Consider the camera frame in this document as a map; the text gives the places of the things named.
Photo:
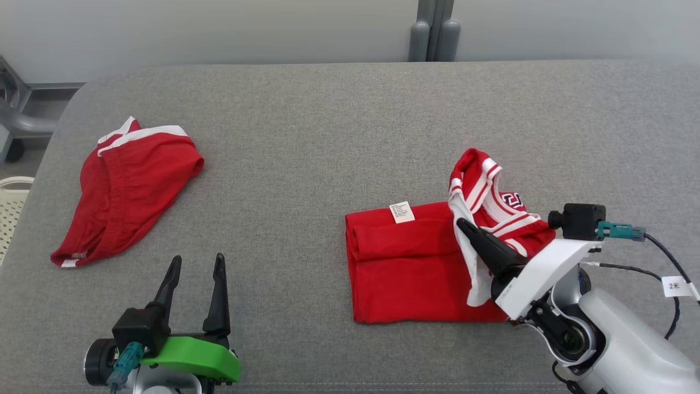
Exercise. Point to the teal right camera connector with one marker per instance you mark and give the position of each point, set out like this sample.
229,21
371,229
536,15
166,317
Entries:
620,231

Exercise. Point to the red shorts with white stripe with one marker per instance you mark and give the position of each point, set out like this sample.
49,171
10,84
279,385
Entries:
131,186

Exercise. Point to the teal camera connector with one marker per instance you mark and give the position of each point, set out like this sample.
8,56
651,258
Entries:
620,231
127,361

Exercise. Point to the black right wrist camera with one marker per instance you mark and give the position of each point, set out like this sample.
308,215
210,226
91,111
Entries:
579,221

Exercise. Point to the grey metal partition post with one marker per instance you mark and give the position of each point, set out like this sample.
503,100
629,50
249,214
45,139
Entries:
433,33

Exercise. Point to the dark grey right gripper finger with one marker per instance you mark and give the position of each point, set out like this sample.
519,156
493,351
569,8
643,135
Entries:
492,251

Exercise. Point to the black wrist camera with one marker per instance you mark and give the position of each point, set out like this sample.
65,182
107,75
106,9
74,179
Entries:
136,331
579,221

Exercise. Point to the teal left camera connector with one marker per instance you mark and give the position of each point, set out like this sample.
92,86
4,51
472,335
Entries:
127,361

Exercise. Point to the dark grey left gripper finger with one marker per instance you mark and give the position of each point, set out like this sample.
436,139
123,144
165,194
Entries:
219,306
167,290

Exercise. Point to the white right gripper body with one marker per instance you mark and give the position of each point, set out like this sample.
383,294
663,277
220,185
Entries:
541,268

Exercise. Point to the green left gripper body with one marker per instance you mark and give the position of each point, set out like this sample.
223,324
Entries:
197,358

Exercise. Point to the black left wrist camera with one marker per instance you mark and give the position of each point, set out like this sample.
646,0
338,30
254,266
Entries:
136,331

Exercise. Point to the red white basketball shirt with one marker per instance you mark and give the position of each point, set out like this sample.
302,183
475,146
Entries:
404,273

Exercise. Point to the grey metal frame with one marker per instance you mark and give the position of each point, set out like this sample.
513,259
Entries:
22,123

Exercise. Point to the white plastic laundry basket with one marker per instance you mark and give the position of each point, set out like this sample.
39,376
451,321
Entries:
13,213

